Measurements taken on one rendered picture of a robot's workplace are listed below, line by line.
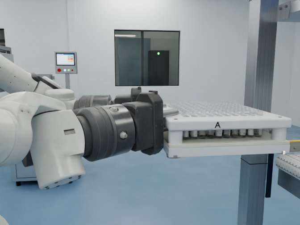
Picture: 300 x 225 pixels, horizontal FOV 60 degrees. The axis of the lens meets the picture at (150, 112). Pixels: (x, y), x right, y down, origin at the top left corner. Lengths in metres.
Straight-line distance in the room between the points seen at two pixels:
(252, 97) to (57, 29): 4.95
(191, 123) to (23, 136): 0.29
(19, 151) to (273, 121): 0.44
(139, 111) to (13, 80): 0.52
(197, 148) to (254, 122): 0.12
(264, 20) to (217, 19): 5.00
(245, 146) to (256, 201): 0.44
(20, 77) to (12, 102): 0.55
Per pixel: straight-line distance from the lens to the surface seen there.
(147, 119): 0.47
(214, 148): 0.51
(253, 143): 0.54
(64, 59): 3.09
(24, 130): 0.33
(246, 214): 0.97
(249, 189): 0.93
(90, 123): 0.40
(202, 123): 0.49
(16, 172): 3.01
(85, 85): 5.42
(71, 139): 0.39
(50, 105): 0.39
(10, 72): 0.88
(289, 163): 0.87
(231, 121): 0.51
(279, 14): 0.88
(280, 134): 0.57
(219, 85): 5.81
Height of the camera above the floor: 1.16
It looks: 9 degrees down
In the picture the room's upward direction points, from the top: straight up
